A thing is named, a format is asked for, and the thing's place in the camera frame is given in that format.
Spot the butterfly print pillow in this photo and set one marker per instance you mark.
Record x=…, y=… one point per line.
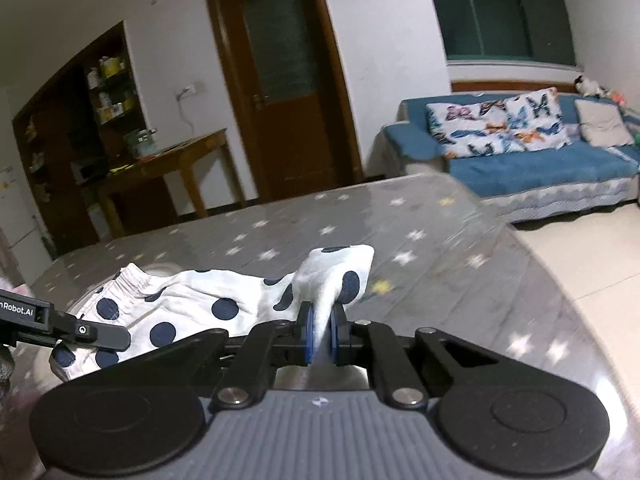
x=542, y=120
x=465, y=130

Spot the white navy polka dot pants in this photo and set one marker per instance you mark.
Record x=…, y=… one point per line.
x=200, y=290

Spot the dark wooden cabinet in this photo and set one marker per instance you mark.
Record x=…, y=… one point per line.
x=55, y=135

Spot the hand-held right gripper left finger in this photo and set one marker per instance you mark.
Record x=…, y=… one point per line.
x=307, y=332

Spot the small colourful plush toys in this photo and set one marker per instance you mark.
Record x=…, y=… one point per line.
x=615, y=96

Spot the wooden side table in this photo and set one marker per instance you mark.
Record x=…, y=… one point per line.
x=195, y=145

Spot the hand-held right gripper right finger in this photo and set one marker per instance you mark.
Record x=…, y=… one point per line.
x=336, y=334

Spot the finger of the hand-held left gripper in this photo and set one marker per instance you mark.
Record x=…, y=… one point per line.
x=95, y=332

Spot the pink tissue pack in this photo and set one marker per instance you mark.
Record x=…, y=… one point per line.
x=21, y=289

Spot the beige pillow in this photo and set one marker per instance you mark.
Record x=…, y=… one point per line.
x=602, y=122

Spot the black white plush toy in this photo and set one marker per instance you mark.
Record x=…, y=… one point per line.
x=589, y=86

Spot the blue sofa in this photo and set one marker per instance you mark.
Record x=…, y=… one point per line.
x=525, y=170

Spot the dark green window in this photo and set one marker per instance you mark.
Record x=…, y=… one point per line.
x=500, y=15

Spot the brown wooden door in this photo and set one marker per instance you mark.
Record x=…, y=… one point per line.
x=290, y=135

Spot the grey star quilted tablecloth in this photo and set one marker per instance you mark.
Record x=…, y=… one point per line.
x=450, y=270

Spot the white wall socket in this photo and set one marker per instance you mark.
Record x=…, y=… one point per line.
x=189, y=89

